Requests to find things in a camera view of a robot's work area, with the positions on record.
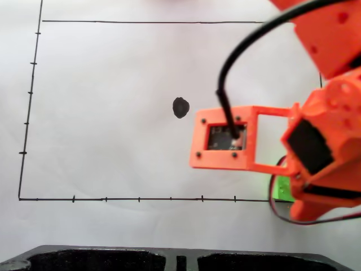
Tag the green block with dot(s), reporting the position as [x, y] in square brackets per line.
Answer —
[283, 190]

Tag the black dot mark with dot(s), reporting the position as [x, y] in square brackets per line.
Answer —
[180, 107]

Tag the black plastic tray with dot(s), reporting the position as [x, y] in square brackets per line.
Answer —
[112, 249]

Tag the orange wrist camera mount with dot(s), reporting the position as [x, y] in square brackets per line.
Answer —
[200, 138]

